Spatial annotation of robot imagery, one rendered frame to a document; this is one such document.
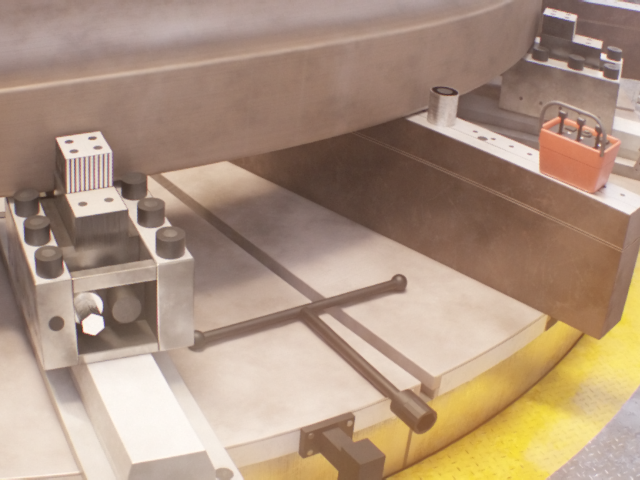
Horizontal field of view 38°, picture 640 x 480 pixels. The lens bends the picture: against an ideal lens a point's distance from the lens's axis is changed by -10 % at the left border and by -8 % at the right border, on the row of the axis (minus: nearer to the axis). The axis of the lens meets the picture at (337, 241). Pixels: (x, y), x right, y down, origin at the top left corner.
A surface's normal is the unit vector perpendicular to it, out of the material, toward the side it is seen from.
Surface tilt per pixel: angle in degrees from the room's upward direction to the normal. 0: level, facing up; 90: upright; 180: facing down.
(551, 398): 0
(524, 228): 90
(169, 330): 90
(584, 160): 97
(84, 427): 0
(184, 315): 90
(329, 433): 0
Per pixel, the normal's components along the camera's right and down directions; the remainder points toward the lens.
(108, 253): 0.44, 0.47
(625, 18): 0.07, 0.48
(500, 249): -0.66, 0.31
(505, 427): 0.09, -0.88
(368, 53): 0.68, 0.41
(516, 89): -0.32, 0.43
